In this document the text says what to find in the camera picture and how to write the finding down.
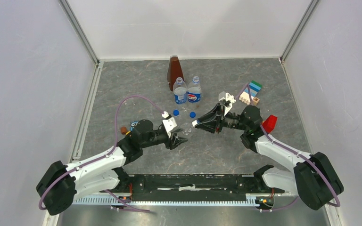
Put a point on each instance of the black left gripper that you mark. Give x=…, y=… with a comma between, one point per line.
x=176, y=141

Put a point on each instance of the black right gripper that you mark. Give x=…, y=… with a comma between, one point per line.
x=212, y=126

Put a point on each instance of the clear unlabelled plastic bottle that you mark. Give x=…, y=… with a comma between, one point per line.
x=186, y=130

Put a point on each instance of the blue bottle cap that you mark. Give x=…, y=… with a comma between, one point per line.
x=176, y=112
x=192, y=115

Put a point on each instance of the Pepsi bottle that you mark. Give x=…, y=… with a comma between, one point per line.
x=180, y=91
x=194, y=90

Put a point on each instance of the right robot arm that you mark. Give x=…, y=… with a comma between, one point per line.
x=309, y=176

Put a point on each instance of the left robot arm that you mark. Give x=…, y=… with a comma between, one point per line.
x=62, y=184

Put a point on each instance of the light wooden cube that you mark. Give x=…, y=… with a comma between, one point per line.
x=255, y=101

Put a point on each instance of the blue owl toy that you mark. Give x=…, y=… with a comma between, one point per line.
x=133, y=124

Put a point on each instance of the blue green stacked block toy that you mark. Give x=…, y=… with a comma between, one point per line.
x=250, y=92

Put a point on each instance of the red toy block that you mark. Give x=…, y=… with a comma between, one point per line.
x=270, y=123

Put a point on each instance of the small brown toy piece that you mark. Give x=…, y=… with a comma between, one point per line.
x=124, y=130

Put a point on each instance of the brown wooden metronome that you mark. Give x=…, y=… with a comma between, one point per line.
x=174, y=71

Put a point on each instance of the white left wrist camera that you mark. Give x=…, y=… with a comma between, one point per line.
x=169, y=123

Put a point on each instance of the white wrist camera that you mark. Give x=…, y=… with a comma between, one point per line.
x=169, y=123
x=226, y=101

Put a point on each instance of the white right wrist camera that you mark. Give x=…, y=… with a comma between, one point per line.
x=226, y=101

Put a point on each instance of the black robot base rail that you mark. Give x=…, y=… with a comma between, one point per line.
x=197, y=189

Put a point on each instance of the aluminium frame post right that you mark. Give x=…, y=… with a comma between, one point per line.
x=298, y=30

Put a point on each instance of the aluminium frame post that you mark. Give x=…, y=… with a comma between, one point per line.
x=298, y=30
x=78, y=29

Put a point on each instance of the aluminium frame post left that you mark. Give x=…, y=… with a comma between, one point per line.
x=78, y=29

